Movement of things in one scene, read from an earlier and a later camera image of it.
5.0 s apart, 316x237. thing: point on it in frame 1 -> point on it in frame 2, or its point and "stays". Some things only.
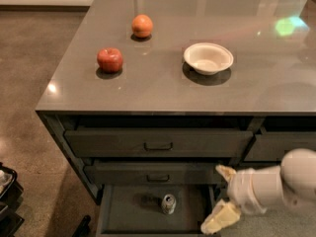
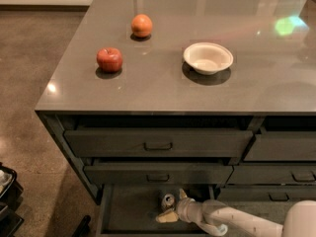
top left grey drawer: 155,142 stays
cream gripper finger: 226,172 -> 182,194
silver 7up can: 168,203 stays
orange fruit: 142,26 stays
